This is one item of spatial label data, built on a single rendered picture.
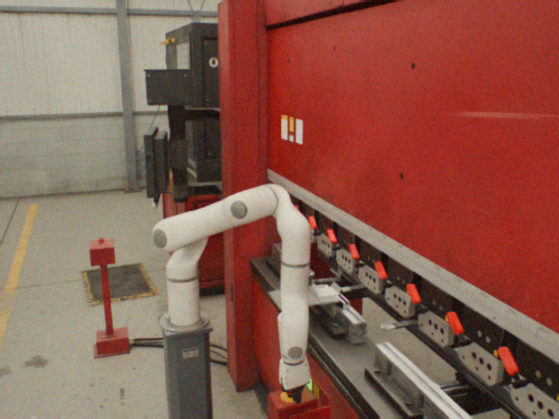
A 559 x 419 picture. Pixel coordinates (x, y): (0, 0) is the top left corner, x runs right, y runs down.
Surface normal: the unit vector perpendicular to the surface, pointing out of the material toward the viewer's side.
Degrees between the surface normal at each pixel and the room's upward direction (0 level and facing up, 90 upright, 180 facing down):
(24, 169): 90
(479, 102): 90
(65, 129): 90
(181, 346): 90
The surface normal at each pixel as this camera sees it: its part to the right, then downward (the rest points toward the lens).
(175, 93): 0.15, 0.26
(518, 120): -0.95, 0.08
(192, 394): 0.36, 0.24
